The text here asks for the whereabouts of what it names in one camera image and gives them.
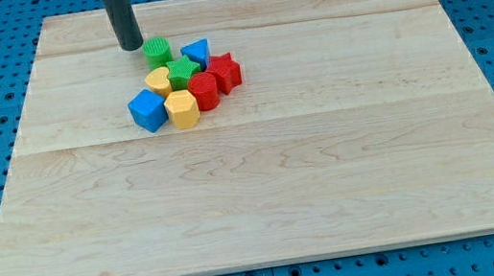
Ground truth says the red star block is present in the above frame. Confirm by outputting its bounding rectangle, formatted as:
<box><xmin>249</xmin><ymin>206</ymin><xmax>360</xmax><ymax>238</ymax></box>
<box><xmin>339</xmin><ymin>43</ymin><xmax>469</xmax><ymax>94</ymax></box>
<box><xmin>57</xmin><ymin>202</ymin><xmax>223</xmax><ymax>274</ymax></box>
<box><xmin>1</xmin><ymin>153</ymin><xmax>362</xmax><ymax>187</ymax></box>
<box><xmin>205</xmin><ymin>53</ymin><xmax>243</xmax><ymax>95</ymax></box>

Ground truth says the green star block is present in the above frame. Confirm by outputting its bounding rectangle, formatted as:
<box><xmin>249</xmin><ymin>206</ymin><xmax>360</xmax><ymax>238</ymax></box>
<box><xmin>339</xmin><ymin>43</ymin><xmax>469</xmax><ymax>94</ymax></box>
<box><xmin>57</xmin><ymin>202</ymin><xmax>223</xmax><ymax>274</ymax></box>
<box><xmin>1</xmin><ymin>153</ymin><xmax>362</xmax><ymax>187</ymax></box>
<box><xmin>166</xmin><ymin>55</ymin><xmax>201</xmax><ymax>91</ymax></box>

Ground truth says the light wooden board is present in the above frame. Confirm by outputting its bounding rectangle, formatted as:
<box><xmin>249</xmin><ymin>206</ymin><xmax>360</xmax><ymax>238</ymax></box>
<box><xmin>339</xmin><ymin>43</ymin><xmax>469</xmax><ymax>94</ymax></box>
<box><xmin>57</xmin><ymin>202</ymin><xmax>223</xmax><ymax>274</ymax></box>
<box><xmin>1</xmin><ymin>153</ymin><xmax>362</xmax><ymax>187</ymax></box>
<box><xmin>0</xmin><ymin>0</ymin><xmax>494</xmax><ymax>276</ymax></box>

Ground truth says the red cylinder block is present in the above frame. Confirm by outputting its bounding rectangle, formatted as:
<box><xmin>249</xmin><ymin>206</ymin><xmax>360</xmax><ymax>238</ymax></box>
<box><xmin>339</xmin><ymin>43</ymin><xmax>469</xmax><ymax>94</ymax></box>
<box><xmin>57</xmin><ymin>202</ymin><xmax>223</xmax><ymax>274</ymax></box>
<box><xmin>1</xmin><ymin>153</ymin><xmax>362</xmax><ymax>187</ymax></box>
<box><xmin>187</xmin><ymin>72</ymin><xmax>221</xmax><ymax>111</ymax></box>

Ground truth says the blue triangle block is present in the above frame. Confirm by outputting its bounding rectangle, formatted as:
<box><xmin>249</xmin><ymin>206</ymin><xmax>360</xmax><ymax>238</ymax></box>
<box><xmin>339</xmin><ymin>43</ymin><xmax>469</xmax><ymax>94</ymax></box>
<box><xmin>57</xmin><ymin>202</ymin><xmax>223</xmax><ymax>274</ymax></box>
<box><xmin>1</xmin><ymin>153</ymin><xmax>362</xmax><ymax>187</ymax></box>
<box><xmin>180</xmin><ymin>38</ymin><xmax>210</xmax><ymax>72</ymax></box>

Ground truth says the yellow heart block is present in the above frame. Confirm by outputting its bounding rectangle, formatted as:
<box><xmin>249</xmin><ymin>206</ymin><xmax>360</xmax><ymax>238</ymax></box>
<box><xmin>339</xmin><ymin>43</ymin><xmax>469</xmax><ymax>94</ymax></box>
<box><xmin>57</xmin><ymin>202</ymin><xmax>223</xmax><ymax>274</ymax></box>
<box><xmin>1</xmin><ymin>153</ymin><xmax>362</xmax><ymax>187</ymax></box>
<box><xmin>144</xmin><ymin>66</ymin><xmax>173</xmax><ymax>99</ymax></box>

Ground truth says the blue cube block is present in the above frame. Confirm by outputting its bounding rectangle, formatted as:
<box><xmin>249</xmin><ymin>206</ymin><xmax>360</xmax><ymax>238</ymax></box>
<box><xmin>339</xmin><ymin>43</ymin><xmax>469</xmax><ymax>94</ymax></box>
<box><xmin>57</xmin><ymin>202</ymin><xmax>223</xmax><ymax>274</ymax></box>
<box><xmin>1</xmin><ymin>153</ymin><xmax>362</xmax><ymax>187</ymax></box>
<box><xmin>128</xmin><ymin>89</ymin><xmax>169</xmax><ymax>133</ymax></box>

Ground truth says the green cylinder block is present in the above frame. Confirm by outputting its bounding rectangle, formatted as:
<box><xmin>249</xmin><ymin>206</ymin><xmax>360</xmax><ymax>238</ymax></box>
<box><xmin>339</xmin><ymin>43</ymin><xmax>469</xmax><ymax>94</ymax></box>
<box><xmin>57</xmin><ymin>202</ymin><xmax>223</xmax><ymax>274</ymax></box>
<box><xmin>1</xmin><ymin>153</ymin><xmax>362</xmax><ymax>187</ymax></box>
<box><xmin>142</xmin><ymin>36</ymin><xmax>173</xmax><ymax>70</ymax></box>

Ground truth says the yellow hexagon block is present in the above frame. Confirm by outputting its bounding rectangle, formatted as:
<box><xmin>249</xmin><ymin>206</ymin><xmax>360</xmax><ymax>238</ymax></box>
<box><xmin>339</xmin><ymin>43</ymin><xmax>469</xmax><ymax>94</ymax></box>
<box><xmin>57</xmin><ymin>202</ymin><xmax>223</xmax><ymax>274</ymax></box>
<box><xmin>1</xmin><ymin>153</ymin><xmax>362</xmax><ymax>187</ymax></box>
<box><xmin>164</xmin><ymin>89</ymin><xmax>200</xmax><ymax>129</ymax></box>

